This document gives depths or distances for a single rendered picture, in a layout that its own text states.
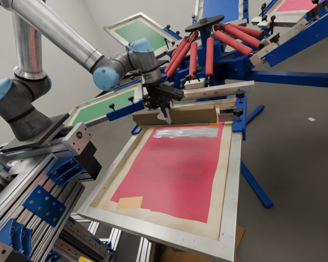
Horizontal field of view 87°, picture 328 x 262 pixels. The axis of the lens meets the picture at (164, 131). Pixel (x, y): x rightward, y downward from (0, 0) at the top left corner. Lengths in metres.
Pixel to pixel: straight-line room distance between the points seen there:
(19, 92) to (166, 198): 0.73
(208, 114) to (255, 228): 1.13
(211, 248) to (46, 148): 0.75
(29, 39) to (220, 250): 0.94
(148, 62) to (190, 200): 0.52
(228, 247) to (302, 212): 1.26
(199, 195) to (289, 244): 1.06
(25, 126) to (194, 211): 0.75
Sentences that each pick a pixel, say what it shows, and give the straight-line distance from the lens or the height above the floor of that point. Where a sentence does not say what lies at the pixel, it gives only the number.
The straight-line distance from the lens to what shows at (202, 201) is 0.65.
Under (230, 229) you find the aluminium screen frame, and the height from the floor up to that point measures 0.99.
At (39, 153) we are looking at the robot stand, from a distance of 0.98.
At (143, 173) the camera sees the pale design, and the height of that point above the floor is 0.96.
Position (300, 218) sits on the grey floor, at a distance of 1.73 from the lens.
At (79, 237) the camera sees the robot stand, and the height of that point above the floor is 0.65.
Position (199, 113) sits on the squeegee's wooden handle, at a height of 1.12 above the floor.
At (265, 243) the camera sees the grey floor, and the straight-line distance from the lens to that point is 1.62.
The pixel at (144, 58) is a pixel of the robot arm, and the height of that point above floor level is 1.39.
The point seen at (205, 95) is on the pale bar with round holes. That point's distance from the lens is 1.13.
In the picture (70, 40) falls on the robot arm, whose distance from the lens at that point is 0.63.
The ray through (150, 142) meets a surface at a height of 0.96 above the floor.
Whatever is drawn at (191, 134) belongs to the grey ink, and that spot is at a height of 0.96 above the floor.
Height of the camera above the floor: 1.51
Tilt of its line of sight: 34 degrees down
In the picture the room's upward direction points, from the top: 22 degrees counter-clockwise
